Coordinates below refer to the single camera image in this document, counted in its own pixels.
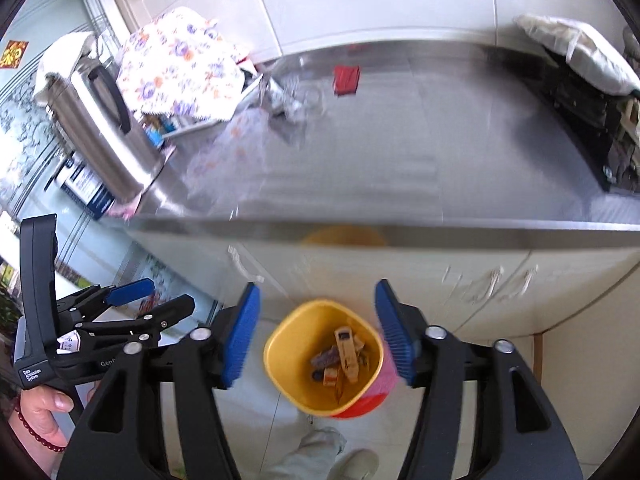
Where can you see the red packet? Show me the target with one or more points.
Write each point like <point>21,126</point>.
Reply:
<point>346,80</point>

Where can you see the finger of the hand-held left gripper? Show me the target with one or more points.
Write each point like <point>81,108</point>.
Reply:
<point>150,320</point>
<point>130,290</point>

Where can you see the yellow plastic bin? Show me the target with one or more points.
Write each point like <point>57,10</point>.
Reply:
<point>285,360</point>

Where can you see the person's left hand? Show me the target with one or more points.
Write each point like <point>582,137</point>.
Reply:
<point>40,410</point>

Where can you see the orange white medicine box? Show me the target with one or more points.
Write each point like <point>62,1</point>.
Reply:
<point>331,376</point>

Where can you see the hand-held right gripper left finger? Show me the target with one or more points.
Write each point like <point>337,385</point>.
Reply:
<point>240,330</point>

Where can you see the white label bottle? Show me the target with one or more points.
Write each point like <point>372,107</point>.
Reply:
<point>82,187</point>

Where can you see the grey trouser leg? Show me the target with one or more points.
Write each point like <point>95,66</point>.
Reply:
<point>305,455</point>

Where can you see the red basin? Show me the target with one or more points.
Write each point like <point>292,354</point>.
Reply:
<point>367,402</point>

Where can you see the black gas stove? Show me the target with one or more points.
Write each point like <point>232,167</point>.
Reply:
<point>585,115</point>

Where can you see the white shoe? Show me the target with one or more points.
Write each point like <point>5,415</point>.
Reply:
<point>357,462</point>

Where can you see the red wall sticker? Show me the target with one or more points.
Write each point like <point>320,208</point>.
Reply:
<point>14,54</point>

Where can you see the clear plastic blister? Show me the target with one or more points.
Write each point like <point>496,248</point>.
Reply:
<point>310,96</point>

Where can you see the white plastic bag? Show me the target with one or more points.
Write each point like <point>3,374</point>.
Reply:
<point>585,50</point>

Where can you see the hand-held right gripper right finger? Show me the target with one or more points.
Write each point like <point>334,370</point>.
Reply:
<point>392,332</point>

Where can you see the brown bottle blue label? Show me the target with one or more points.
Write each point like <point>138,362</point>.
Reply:
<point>155,135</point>

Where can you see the floral cloth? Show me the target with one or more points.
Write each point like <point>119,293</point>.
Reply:
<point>180,60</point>

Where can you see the stainless steel kettle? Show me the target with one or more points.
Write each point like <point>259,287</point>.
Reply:
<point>110,130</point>

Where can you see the yellow snack wrapper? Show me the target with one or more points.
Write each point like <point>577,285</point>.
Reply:
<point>348,355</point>

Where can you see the crumpled silver wrapper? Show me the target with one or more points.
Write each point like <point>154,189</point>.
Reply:
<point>285,102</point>

